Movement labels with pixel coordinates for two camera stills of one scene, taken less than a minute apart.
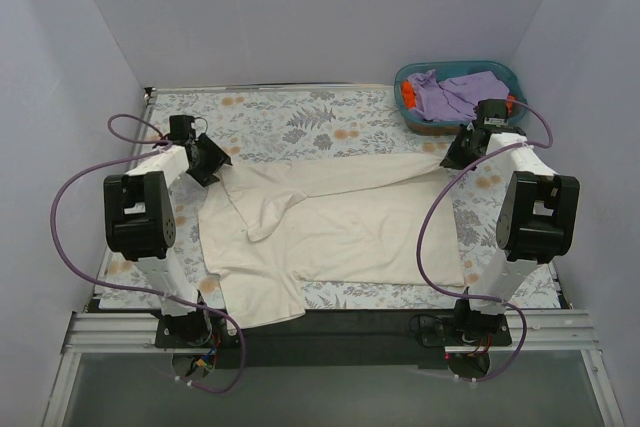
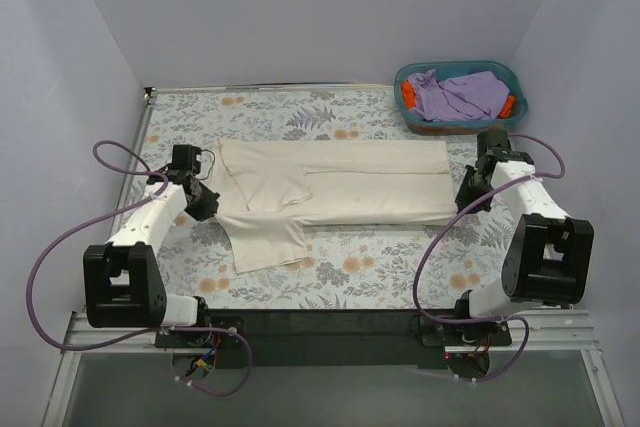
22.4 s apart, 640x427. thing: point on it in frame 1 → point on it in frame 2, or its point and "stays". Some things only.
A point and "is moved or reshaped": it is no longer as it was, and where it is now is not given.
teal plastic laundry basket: (441, 97) stays
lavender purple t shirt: (455, 98) stays
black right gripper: (458, 150) → (470, 195)
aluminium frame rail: (555, 332) stays
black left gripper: (211, 163) → (204, 203)
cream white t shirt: (265, 226) is moved or reshaped
